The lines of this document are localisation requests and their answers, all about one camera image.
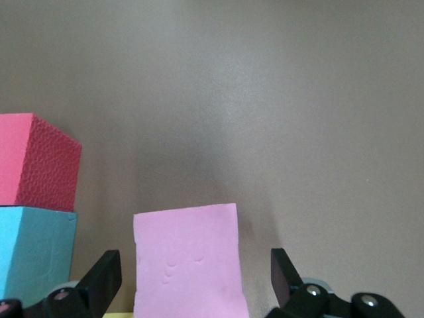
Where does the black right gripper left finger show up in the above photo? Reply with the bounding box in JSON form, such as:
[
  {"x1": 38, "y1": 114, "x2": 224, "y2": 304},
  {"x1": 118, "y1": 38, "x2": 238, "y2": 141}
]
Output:
[{"x1": 42, "y1": 250, "x2": 123, "y2": 318}]

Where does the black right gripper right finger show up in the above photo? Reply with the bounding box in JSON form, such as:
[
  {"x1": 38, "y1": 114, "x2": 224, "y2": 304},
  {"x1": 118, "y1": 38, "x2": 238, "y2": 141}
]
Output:
[{"x1": 270, "y1": 248, "x2": 332, "y2": 318}]

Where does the light blue foam cube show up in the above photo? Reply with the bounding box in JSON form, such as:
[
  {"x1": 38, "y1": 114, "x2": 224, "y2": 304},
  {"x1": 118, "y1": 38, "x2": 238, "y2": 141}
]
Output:
[{"x1": 0, "y1": 205, "x2": 79, "y2": 309}]

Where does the pink foam cube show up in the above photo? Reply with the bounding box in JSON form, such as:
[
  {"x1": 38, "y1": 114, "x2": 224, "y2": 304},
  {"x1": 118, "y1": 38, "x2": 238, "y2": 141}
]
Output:
[{"x1": 132, "y1": 203, "x2": 249, "y2": 318}]

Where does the crimson foam cube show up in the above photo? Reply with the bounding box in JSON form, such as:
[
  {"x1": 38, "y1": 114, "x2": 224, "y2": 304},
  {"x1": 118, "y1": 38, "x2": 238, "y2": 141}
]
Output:
[{"x1": 0, "y1": 113, "x2": 83, "y2": 213}]

